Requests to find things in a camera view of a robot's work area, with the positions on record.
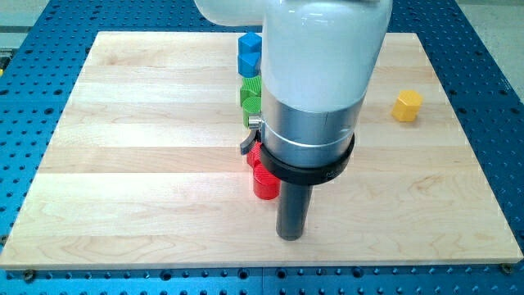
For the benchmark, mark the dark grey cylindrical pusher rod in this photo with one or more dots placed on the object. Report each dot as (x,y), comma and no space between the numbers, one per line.
(293,207)

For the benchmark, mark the black flange ring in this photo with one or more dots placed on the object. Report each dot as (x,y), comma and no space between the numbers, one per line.
(305,176)

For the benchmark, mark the green cylinder block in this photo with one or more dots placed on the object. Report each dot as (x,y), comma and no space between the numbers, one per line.
(250,107)

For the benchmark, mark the blue cube block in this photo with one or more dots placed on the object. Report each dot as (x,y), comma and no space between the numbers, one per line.
(249,43)

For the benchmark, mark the red cylinder block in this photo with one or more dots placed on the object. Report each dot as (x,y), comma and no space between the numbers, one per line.
(266,186)

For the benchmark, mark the light wooden board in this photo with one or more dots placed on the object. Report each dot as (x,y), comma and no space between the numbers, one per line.
(144,171)

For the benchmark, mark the green star block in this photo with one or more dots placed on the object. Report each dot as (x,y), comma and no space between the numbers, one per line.
(251,87)

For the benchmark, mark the yellow hexagon block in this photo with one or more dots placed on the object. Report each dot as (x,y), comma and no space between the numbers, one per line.
(407,106)

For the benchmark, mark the red star block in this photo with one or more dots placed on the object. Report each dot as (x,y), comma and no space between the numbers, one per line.
(253,156)

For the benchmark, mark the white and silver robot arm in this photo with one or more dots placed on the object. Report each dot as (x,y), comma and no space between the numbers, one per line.
(317,58)

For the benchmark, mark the blue pentagon block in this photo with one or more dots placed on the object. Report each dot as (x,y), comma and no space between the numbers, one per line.
(248,64)

